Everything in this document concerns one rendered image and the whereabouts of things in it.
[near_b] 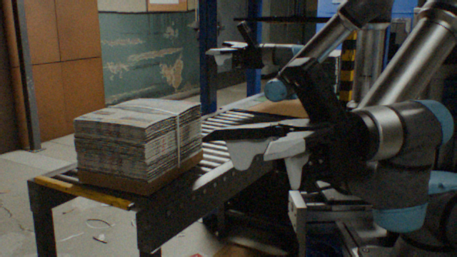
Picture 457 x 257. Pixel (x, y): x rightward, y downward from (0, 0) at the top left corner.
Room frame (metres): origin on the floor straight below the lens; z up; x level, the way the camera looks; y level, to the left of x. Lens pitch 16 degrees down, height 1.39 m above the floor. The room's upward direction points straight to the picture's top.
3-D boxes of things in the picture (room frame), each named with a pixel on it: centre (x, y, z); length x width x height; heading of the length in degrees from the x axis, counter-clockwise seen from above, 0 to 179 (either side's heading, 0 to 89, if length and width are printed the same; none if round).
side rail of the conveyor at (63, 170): (2.02, 0.32, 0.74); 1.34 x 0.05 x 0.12; 149
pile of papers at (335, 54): (3.25, -0.72, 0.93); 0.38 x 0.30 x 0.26; 149
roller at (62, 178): (1.39, 0.41, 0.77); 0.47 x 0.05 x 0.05; 59
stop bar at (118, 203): (1.33, 0.46, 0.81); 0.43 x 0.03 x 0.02; 59
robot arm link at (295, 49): (1.59, -0.23, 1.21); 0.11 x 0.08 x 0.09; 66
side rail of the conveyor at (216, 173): (1.76, -0.11, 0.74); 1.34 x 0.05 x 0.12; 149
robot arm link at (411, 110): (0.63, -0.27, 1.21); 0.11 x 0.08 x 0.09; 118
